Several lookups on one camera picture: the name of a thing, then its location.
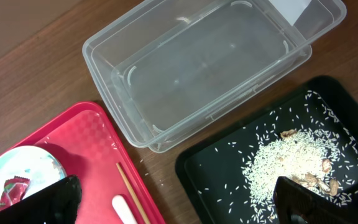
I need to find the rice and peanut waste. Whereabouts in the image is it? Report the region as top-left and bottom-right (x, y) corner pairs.
(185, 90), (358, 223)

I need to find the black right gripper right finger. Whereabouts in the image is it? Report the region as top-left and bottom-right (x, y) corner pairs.
(273, 177), (358, 224)

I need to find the white plastic fork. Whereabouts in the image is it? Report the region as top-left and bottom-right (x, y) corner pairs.
(111, 195), (137, 224)

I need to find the clear plastic bin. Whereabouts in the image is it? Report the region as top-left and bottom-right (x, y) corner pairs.
(82, 0), (347, 153)

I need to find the white label on bin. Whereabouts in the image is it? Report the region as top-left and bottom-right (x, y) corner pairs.
(269, 0), (311, 26)

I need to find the red snack wrapper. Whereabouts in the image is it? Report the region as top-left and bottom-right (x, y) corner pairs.
(0, 176), (30, 211)

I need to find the light blue plate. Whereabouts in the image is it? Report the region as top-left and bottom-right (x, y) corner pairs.
(0, 145), (68, 220)

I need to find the red serving tray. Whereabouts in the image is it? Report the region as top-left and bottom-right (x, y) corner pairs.
(5, 102), (164, 223)

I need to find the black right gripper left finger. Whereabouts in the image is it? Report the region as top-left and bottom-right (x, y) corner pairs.
(0, 175), (82, 224)

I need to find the wooden chopstick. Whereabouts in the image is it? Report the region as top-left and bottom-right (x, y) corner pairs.
(116, 163), (151, 224)

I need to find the black plastic tray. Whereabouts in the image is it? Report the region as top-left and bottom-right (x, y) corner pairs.
(175, 76), (358, 223)

